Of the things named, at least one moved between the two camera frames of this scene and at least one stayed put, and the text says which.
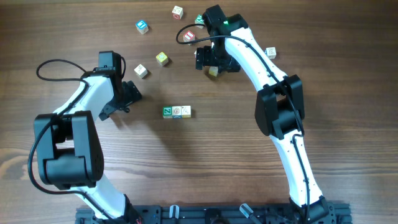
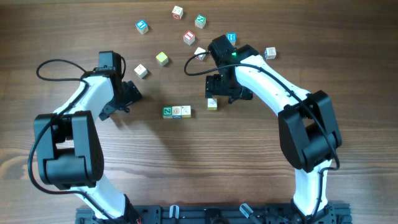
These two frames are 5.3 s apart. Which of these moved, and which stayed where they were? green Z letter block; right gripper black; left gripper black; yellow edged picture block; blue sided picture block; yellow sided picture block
Moved: right gripper black; yellow sided picture block
Stayed: left gripper black; green Z letter block; blue sided picture block; yellow edged picture block
